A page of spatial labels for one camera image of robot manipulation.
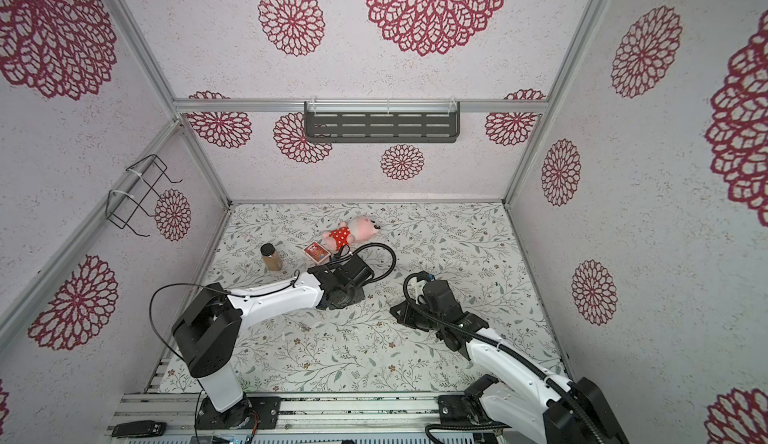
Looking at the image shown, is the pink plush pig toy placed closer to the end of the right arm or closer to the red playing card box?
the red playing card box

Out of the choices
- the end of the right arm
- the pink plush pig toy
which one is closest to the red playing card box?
→ the pink plush pig toy

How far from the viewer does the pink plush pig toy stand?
1041mm
